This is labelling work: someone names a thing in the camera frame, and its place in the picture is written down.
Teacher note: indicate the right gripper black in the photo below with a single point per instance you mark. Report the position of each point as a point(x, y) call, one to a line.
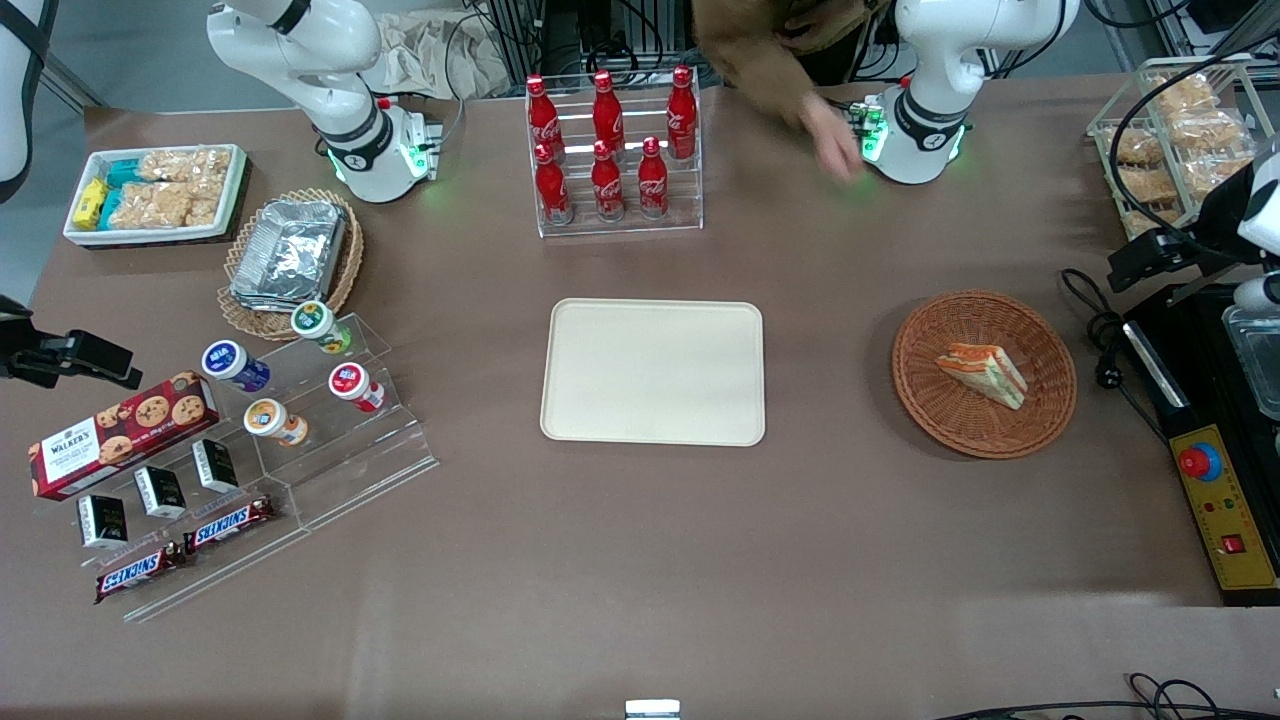
point(20, 355)

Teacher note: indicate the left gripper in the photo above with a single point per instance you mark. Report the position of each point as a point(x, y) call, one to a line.
point(1213, 222)

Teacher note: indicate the triangular sandwich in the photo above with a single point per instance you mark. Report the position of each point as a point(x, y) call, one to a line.
point(985, 375)

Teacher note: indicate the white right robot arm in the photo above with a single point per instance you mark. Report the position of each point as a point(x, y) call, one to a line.
point(330, 60)

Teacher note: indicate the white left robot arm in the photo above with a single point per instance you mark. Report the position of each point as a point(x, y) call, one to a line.
point(935, 70)

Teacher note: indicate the brown sleeved forearm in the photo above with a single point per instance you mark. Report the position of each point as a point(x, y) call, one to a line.
point(755, 45)

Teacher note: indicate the white rectangular snack tray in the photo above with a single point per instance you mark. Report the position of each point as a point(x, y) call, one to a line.
point(235, 195)

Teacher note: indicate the light wicker basket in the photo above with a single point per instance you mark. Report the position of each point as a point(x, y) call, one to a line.
point(340, 280)

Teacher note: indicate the brown wicker basket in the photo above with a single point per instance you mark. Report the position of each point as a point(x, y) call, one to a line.
point(980, 430)

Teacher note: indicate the cream plastic tray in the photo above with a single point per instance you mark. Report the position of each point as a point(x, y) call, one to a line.
point(650, 370)

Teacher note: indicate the person's bare hand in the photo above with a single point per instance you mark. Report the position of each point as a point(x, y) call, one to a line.
point(835, 140)

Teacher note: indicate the bagged fried snack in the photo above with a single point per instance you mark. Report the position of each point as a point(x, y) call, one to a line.
point(1183, 95)
point(1215, 172)
point(1145, 222)
point(1207, 130)
point(1133, 146)
point(1146, 186)

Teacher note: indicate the red Walkers cookie box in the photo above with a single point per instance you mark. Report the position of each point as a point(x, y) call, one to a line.
point(120, 435)

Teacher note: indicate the clear plastic container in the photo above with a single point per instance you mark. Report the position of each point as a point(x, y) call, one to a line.
point(1258, 360)

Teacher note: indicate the yellow snack packet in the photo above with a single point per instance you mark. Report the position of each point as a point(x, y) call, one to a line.
point(90, 203)

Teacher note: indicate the teal snack packet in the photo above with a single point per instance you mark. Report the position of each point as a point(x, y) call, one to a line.
point(110, 208)
point(124, 173)

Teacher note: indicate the black appliance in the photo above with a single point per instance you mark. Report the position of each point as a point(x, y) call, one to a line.
point(1200, 380)

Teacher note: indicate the small black box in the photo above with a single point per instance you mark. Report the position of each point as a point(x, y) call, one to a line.
point(215, 466)
point(160, 492)
point(103, 521)

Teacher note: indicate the blue lid yogurt bottle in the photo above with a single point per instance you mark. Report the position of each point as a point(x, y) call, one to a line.
point(232, 363)

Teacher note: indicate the rice cracker pack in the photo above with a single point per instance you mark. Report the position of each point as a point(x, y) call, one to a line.
point(165, 205)
point(190, 165)

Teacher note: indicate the orange lid yogurt bottle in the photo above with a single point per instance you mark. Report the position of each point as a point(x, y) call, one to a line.
point(272, 420)

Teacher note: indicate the Snickers bar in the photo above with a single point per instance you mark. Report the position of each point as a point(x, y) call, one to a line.
point(140, 572)
point(228, 525)

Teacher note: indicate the red emergency stop button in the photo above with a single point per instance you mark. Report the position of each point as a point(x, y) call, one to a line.
point(1200, 462)

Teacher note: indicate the stack of foil trays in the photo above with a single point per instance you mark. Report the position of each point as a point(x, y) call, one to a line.
point(290, 255)

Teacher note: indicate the green lid yogurt bottle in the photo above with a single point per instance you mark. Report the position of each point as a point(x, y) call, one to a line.
point(318, 324)

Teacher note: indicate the yellow control panel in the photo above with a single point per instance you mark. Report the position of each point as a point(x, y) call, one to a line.
point(1235, 510)

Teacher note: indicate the red lid yogurt bottle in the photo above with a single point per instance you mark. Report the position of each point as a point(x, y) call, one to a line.
point(354, 385)

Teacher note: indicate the clear acrylic stepped stand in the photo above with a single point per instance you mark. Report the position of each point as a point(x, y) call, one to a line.
point(350, 460)

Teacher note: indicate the beige crumpled bag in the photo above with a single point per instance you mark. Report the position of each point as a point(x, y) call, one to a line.
point(430, 55)

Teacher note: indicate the red cola bottle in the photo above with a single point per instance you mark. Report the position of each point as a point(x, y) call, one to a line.
point(682, 112)
point(652, 182)
point(607, 185)
point(606, 110)
point(541, 118)
point(552, 188)

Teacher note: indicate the clear acrylic bottle rack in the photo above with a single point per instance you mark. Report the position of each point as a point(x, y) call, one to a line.
point(690, 200)

